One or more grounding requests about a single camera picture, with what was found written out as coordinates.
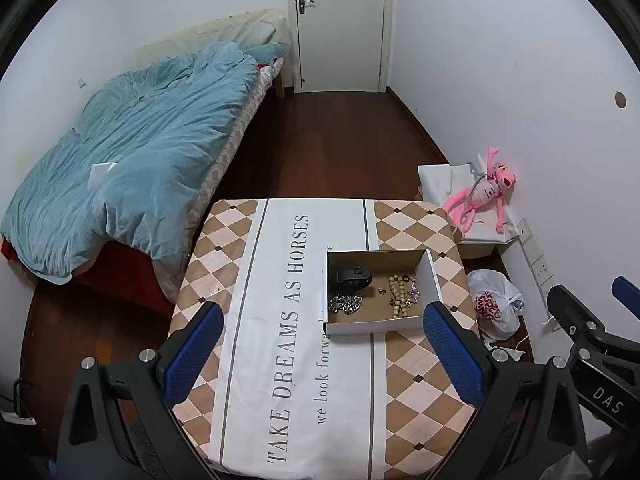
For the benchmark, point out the wall socket strip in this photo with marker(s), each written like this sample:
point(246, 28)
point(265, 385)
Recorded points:
point(536, 260)

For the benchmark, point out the bed with patterned mattress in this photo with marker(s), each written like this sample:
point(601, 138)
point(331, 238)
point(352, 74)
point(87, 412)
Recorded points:
point(123, 271)

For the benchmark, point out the blue duvet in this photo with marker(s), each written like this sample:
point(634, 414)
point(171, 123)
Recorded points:
point(133, 166)

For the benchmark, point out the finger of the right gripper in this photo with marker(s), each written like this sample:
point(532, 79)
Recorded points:
point(573, 316)
point(627, 294)

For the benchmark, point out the white door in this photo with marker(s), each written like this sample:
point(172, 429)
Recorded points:
point(340, 45)

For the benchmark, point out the white plastic bag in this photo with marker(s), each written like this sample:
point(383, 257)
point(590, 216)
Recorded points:
point(498, 304)

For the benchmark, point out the silver earrings cluster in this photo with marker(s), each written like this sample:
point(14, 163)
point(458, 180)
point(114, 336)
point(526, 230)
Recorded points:
point(414, 292)

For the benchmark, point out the white cardboard box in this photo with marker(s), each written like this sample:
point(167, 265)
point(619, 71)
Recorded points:
point(382, 307)

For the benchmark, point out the pink panther plush toy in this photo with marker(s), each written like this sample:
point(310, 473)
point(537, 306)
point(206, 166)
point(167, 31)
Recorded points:
point(489, 189)

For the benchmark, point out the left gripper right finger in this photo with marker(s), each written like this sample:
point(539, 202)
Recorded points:
point(526, 422)

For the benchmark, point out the white side box table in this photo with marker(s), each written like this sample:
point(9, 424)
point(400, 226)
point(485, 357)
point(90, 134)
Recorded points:
point(478, 228)

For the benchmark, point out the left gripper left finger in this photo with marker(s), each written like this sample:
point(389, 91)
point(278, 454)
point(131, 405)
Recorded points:
point(118, 422)

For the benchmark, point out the black pouch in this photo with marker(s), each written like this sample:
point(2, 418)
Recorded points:
point(350, 281)

